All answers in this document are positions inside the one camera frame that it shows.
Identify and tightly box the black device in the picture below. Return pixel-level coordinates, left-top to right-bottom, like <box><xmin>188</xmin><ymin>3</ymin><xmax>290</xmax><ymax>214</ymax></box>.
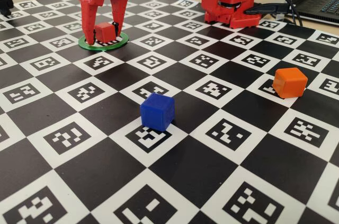
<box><xmin>0</xmin><ymin>0</ymin><xmax>14</xmax><ymax>19</ymax></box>

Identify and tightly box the green ring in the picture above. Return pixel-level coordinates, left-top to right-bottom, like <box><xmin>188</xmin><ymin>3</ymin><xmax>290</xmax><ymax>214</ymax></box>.
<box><xmin>78</xmin><ymin>32</ymin><xmax>130</xmax><ymax>51</ymax></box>

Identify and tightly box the checkerboard marker mat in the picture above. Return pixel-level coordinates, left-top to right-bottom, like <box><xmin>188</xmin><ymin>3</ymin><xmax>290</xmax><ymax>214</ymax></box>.
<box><xmin>0</xmin><ymin>0</ymin><xmax>339</xmax><ymax>224</ymax></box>

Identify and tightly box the orange cube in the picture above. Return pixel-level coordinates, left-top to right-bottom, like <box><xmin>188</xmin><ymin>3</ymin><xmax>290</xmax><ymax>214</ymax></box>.
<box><xmin>272</xmin><ymin>67</ymin><xmax>308</xmax><ymax>100</ymax></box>

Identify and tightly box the blue cube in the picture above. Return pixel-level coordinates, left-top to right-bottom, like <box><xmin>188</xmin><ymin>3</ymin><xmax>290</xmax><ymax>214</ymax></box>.
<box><xmin>139</xmin><ymin>92</ymin><xmax>175</xmax><ymax>132</ymax></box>

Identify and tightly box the red cube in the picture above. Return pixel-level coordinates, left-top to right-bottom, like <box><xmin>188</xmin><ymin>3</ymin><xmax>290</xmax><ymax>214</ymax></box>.
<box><xmin>94</xmin><ymin>22</ymin><xmax>117</xmax><ymax>43</ymax></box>

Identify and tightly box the red robot base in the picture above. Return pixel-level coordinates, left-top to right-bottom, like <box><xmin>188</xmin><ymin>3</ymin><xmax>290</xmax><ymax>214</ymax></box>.
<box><xmin>202</xmin><ymin>0</ymin><xmax>262</xmax><ymax>29</ymax></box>

